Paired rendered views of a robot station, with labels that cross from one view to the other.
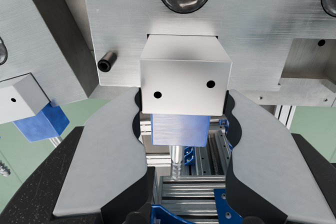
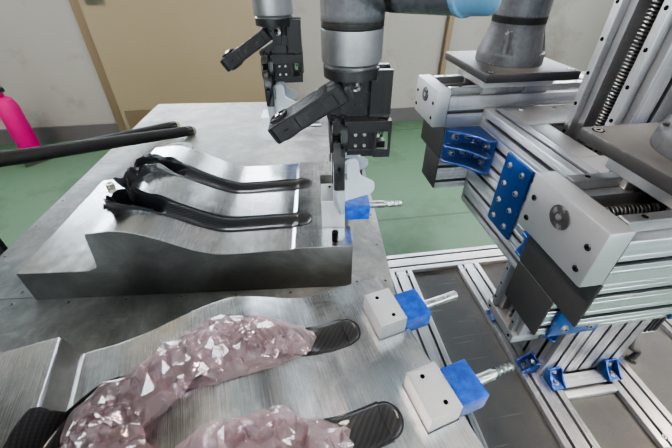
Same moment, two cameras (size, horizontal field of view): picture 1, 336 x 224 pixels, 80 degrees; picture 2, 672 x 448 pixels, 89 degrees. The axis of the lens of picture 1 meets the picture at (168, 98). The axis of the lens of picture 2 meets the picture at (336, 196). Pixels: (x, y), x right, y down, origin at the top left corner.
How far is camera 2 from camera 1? 0.48 m
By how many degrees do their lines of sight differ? 60
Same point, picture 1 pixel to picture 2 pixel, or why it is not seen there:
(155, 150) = (630, 425)
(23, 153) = not seen: outside the picture
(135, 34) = (322, 231)
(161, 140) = (365, 202)
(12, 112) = (389, 301)
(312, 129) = (467, 237)
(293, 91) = not seen: hidden behind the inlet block
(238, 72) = not seen: hidden behind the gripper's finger
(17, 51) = (346, 312)
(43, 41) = (336, 294)
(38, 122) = (403, 299)
